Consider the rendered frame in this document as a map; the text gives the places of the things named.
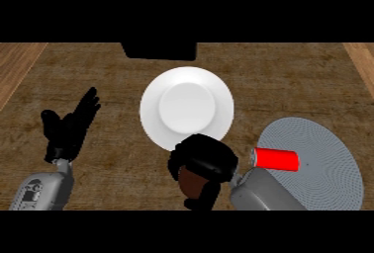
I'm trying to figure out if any white round plate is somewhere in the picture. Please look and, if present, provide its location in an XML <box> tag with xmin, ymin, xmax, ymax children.
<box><xmin>139</xmin><ymin>66</ymin><xmax>235</xmax><ymax>152</ymax></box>

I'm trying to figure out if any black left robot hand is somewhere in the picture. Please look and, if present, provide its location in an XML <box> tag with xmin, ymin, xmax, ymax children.
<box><xmin>40</xmin><ymin>86</ymin><xmax>102</xmax><ymax>164</ymax></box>

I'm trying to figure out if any grey round placemat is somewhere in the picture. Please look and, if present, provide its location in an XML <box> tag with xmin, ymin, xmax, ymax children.
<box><xmin>255</xmin><ymin>117</ymin><xmax>365</xmax><ymax>211</ymax></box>

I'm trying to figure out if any black appliance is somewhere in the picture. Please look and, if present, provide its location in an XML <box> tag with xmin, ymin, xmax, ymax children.
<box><xmin>120</xmin><ymin>42</ymin><xmax>198</xmax><ymax>61</ymax></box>

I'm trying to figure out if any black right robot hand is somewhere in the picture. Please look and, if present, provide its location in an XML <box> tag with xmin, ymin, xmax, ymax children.
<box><xmin>167</xmin><ymin>133</ymin><xmax>240</xmax><ymax>211</ymax></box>

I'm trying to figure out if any red can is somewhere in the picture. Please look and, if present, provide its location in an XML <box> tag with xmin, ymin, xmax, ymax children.
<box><xmin>250</xmin><ymin>146</ymin><xmax>302</xmax><ymax>172</ymax></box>

